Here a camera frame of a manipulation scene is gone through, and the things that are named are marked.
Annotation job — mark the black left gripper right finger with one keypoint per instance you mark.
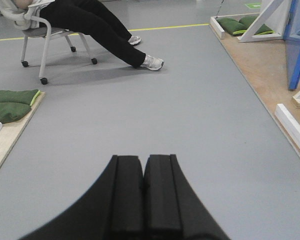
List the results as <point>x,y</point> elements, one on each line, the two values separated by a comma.
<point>173,211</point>

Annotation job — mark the green sandbag left of pair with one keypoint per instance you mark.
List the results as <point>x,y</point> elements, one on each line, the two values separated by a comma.
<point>232,26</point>

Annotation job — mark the green sandbag near left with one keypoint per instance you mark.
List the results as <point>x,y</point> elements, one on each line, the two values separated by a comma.
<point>13,111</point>

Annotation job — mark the green floor sign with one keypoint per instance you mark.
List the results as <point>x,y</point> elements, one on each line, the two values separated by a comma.
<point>255,5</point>

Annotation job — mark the white wooden door frame stand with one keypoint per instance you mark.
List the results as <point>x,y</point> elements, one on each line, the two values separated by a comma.
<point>269,23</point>

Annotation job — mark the blue door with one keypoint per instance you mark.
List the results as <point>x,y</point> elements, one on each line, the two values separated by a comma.
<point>292,45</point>

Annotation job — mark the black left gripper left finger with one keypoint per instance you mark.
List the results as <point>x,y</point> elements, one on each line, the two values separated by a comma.
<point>111,209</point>

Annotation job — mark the wooden base platform of door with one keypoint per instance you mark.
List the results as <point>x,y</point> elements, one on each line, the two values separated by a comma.
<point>263,64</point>

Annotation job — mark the grey wheeled office chair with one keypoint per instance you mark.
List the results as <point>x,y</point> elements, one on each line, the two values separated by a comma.
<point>37,27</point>

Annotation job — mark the light wooden base board left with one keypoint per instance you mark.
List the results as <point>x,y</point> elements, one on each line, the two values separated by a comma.
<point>10,132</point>

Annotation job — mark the green sandbag far left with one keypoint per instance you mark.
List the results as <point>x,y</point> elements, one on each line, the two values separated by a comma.
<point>27,97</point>

